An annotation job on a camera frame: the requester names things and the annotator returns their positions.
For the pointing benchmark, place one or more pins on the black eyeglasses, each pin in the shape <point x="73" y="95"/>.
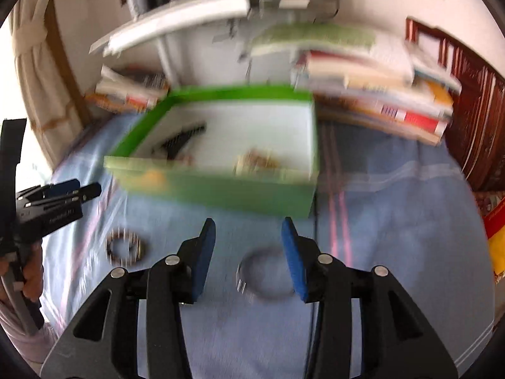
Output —
<point x="177" y="142"/>

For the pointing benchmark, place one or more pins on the green cardboard box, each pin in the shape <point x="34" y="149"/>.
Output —
<point x="236" y="193"/>

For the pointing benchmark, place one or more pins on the silver bangle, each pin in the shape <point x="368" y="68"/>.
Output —
<point x="240" y="272"/>

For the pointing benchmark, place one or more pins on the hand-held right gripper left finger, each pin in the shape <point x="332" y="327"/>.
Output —
<point x="203" y="260"/>

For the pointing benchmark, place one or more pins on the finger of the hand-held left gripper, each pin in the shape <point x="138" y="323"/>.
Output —
<point x="61" y="188"/>
<point x="88" y="192"/>

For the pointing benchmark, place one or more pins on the tall pile of mixed books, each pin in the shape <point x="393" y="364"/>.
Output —
<point x="374" y="87"/>

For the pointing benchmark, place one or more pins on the beige curtain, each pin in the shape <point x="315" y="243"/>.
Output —
<point x="39" y="67"/>

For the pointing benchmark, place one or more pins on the blue striped bedsheet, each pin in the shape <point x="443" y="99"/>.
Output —
<point x="394" y="225"/>

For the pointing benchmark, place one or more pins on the stack of thin colourful books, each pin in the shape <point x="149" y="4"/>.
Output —
<point x="126" y="94"/>

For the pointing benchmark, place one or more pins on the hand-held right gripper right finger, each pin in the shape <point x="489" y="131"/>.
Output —
<point x="294" y="260"/>

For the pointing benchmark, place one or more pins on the red and yellow package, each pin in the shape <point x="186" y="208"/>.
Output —
<point x="497" y="225"/>

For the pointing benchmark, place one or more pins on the white desk shelf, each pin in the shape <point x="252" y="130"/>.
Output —
<point x="177" y="17"/>

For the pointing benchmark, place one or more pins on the dark wooden headboard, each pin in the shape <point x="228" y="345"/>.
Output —
<point x="473" y="106"/>

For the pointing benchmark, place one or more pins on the person's left hand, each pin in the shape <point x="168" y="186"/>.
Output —
<point x="33" y="276"/>

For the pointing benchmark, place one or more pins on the gold brooch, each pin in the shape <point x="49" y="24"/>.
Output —
<point x="256" y="162"/>

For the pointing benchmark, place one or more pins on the person's left forearm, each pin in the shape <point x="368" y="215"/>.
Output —
<point x="15" y="335"/>

